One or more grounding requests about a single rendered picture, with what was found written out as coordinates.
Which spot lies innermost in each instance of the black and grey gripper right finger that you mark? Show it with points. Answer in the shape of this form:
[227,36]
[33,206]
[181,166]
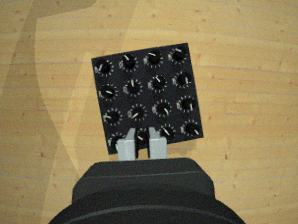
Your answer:
[157,145]

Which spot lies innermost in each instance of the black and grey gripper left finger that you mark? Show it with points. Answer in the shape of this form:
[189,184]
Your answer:
[128,148]

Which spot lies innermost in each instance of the black knob box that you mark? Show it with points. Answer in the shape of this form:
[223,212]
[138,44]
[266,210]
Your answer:
[148,103]

